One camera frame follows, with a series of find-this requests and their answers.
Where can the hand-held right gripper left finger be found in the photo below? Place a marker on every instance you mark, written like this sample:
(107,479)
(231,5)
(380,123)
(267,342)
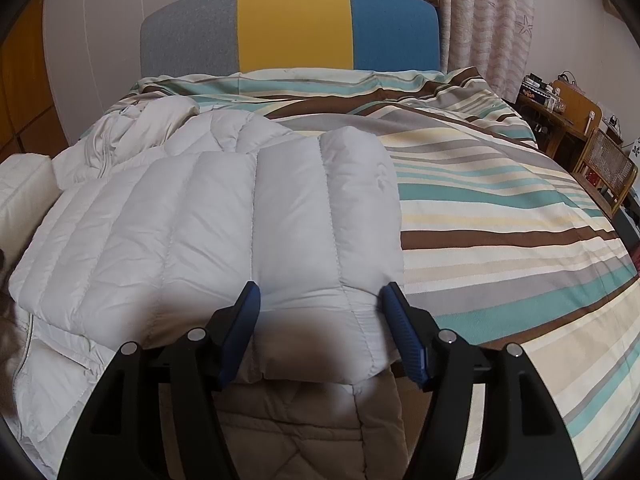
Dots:
(248,309)

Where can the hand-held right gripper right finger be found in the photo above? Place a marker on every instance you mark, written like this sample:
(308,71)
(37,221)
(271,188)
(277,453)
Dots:
(400,325)

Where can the white down jacket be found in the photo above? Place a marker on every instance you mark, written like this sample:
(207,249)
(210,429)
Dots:
(225,210)

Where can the striped duvet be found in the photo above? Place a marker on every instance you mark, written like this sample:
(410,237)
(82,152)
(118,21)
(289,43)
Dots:
(480,185)

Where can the wooden desk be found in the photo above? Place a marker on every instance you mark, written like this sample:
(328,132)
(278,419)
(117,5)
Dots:
(552,127)

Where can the white padded cushion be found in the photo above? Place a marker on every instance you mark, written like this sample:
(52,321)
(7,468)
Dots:
(25,195)

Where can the wooden rattan chair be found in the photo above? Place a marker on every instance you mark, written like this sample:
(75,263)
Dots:
(607,165)

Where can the black box with small items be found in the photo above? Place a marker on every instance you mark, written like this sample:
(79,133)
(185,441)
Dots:
(536,87)

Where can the brown wooden board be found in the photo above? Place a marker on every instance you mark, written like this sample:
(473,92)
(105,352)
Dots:
(575,105)

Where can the grey yellow blue headboard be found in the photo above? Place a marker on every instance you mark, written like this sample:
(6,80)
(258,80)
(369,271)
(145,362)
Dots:
(295,25)

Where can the pink patterned curtain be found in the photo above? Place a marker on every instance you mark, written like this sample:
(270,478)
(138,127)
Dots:
(480,25)

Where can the orange wooden wardrobe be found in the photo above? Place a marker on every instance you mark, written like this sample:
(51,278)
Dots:
(25,85)

